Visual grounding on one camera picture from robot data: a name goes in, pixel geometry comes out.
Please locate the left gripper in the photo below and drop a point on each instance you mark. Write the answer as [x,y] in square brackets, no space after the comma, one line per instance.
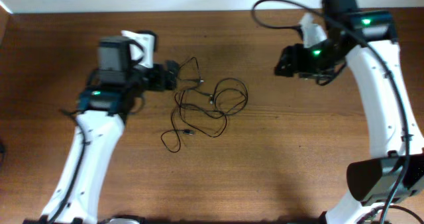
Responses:
[169,75]

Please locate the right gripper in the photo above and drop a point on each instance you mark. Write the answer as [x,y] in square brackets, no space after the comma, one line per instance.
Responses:
[287,58]

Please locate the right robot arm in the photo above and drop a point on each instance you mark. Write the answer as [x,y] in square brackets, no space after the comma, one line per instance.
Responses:
[366,42]

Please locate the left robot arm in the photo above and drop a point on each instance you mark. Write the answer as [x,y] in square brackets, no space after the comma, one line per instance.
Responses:
[125,71]

